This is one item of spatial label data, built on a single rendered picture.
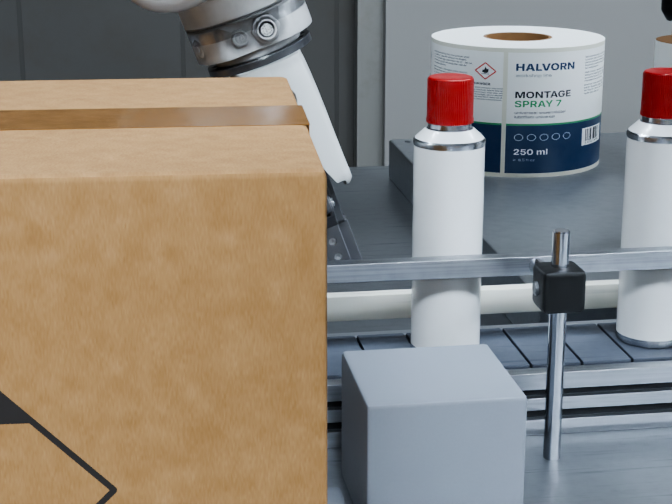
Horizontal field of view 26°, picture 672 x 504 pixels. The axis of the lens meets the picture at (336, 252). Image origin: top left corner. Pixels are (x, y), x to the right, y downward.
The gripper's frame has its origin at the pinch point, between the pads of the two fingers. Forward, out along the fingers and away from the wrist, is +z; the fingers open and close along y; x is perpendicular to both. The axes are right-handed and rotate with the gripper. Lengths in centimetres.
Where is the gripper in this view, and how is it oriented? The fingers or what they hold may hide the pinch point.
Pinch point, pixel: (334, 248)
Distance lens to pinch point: 105.3
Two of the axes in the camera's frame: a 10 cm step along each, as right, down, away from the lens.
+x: -9.3, 3.7, -0.4
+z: 3.4, 8.9, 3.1
